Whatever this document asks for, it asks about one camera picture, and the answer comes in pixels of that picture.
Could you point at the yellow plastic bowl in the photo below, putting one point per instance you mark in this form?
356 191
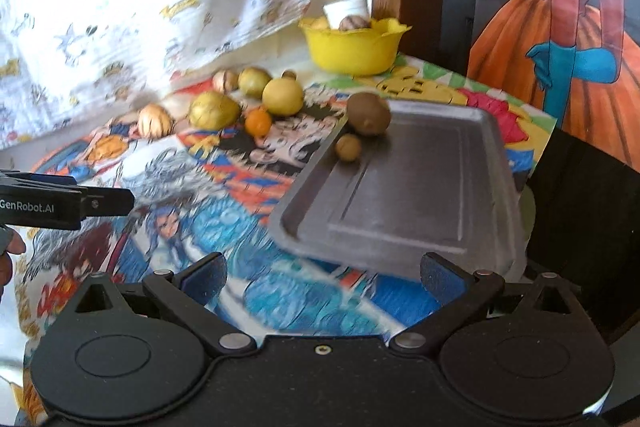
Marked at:
350 52

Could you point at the metal baking tray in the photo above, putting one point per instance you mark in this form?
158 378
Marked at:
420 187

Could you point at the yellow round fruit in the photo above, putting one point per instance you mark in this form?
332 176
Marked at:
282 96

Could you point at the colourful cartoon table mat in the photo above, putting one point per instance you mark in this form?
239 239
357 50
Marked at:
175 187

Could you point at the yellow-green lemon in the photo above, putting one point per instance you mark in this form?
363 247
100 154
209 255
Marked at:
212 111

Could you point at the wall poster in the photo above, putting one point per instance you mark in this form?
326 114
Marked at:
565 22

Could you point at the green-yellow round fruit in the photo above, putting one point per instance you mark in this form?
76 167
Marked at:
253 82

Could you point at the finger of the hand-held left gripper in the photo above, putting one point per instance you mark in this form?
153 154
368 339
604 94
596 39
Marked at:
107 202

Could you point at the striped brown nut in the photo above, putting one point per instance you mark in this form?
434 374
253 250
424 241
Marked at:
354 24
156 120
223 80

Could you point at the small brown round fruit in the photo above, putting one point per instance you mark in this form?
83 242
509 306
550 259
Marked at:
348 147

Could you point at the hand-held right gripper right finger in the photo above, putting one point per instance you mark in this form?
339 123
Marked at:
440 279

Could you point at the small orange kumquat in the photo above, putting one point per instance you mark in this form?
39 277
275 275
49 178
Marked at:
258 122

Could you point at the brown kiwi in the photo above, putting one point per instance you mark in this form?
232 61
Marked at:
369 113

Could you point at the white lidded jar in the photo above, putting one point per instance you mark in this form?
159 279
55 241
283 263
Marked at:
345 7

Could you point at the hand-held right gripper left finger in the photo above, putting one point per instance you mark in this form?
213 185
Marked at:
202 279

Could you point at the person's left hand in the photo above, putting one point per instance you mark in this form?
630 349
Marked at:
11 249

